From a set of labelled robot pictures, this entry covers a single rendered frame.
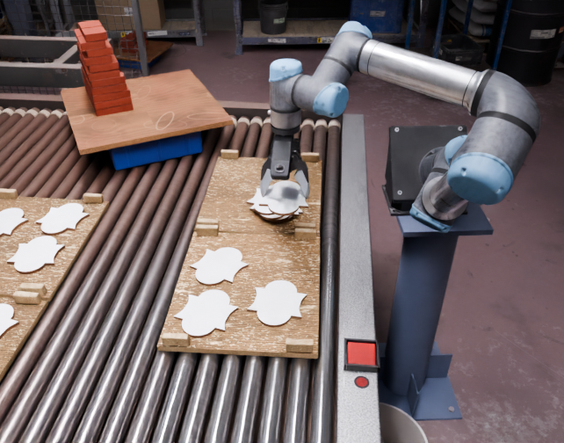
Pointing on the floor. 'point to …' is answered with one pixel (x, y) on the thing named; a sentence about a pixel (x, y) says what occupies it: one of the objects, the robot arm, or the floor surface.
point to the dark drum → (530, 39)
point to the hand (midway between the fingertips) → (285, 197)
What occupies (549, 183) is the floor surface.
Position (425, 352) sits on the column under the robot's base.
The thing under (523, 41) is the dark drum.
